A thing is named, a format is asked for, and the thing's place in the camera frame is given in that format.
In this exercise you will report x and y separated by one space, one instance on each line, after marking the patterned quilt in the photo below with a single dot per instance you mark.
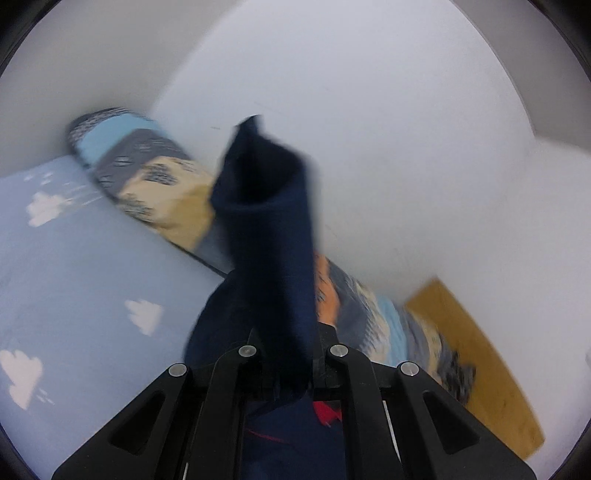
152 170

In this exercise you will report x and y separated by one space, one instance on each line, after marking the wooden bed frame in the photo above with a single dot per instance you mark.
485 369

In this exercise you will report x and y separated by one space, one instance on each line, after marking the light blue cloud bed sheet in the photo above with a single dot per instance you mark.
92 277

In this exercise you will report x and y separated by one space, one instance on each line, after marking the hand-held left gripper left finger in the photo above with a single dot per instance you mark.
230 371

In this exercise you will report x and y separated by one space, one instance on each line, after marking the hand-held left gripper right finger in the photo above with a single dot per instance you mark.
345 371

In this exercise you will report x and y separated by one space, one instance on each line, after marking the navy blue garment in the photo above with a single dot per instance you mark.
272 230

